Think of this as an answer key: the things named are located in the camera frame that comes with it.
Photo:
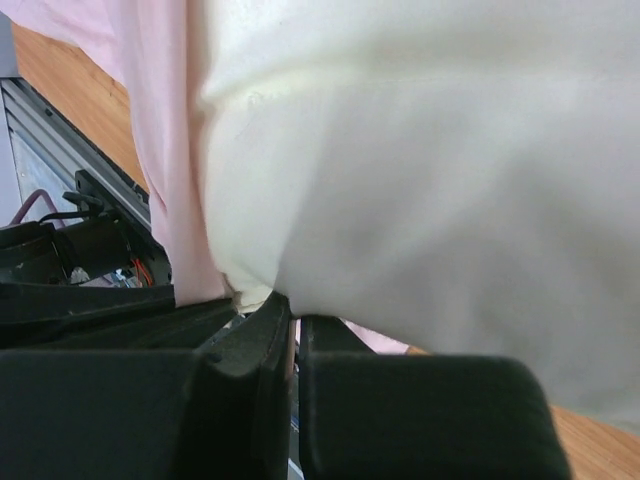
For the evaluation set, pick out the cream white pillow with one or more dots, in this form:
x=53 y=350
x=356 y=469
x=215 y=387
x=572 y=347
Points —
x=462 y=176

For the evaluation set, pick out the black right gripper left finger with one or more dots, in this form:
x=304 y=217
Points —
x=123 y=384

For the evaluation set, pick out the pink blue printed pillowcase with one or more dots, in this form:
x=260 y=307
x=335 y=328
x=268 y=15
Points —
x=160 y=150

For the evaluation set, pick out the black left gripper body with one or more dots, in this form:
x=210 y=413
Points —
x=94 y=273

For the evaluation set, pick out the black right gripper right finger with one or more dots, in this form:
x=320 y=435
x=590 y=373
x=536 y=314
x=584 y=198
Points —
x=370 y=416

